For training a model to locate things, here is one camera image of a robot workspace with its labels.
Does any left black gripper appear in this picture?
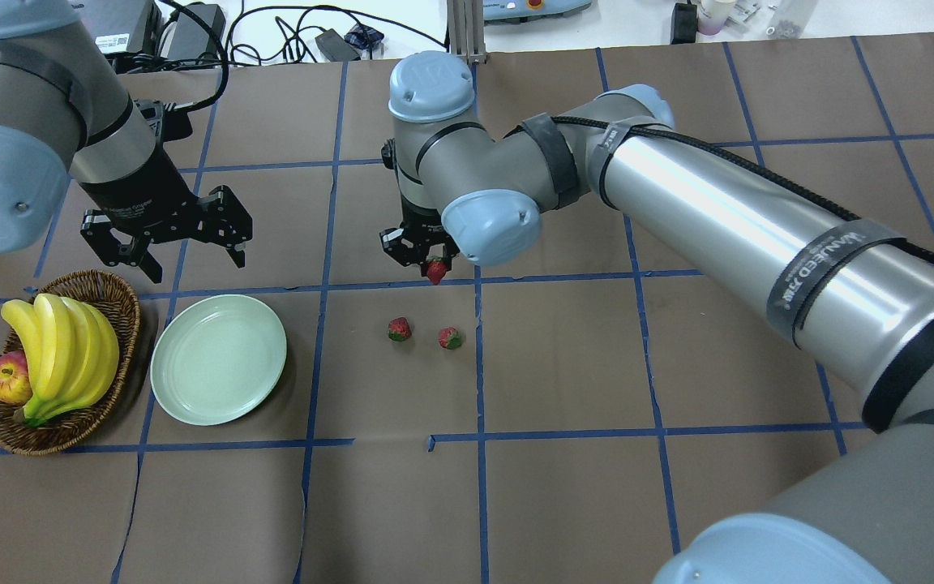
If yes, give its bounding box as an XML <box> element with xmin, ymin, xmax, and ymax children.
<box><xmin>80</xmin><ymin>149</ymin><xmax>253</xmax><ymax>284</ymax></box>

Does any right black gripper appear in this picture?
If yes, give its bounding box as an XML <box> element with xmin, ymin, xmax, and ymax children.
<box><xmin>379</xmin><ymin>203</ymin><xmax>460</xmax><ymax>273</ymax></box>

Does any red strawberry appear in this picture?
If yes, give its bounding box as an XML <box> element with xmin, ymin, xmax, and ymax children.
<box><xmin>387</xmin><ymin>316</ymin><xmax>413</xmax><ymax>341</ymax></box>
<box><xmin>437</xmin><ymin>328</ymin><xmax>464</xmax><ymax>350</ymax></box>
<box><xmin>423</xmin><ymin>256</ymin><xmax>451</xmax><ymax>286</ymax></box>

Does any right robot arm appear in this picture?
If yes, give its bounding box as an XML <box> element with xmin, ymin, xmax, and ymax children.
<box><xmin>381</xmin><ymin>51</ymin><xmax>934</xmax><ymax>583</ymax></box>

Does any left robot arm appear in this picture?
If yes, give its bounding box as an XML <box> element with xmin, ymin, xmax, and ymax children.
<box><xmin>0</xmin><ymin>1</ymin><xmax>253</xmax><ymax>282</ymax></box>

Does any light green plate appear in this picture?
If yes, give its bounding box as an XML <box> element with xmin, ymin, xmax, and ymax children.
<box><xmin>149</xmin><ymin>294</ymin><xmax>288</xmax><ymax>427</ymax></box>

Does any wicker basket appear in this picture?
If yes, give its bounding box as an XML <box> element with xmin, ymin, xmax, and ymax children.
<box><xmin>0</xmin><ymin>269</ymin><xmax>142</xmax><ymax>456</ymax></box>

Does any yellow banana bunch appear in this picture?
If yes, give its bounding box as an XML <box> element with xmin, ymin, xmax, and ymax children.
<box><xmin>0</xmin><ymin>293</ymin><xmax>120</xmax><ymax>427</ymax></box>

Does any black power adapter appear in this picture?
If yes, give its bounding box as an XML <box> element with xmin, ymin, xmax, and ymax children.
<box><xmin>315</xmin><ymin>28</ymin><xmax>361</xmax><ymax>62</ymax></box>

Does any red apple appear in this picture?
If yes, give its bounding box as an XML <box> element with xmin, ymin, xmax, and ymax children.
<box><xmin>0</xmin><ymin>349</ymin><xmax>33</xmax><ymax>406</ymax></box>

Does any aluminium frame post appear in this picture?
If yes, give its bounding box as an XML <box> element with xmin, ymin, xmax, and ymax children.
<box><xmin>446</xmin><ymin>0</ymin><xmax>488</xmax><ymax>64</ymax></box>

